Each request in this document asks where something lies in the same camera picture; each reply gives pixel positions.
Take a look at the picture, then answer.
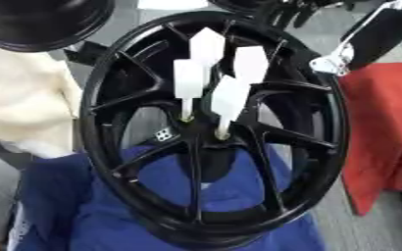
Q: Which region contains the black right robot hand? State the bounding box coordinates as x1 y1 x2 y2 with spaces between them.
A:
257 0 402 76

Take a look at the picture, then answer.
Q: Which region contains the black spoked wheel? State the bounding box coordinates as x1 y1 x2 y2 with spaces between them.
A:
77 10 352 250

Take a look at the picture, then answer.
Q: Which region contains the red cloth covered table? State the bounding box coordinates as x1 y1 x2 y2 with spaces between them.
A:
336 61 402 217

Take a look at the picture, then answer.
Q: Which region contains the white sheet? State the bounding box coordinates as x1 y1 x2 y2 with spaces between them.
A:
135 0 212 11

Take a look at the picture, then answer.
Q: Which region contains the white square dotted tag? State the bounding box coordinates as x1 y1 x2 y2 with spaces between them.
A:
153 127 179 142

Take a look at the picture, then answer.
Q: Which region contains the cream cloth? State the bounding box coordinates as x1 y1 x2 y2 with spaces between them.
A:
0 38 86 160

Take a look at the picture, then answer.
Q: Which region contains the black bracket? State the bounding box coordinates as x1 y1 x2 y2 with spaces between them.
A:
62 40 112 67

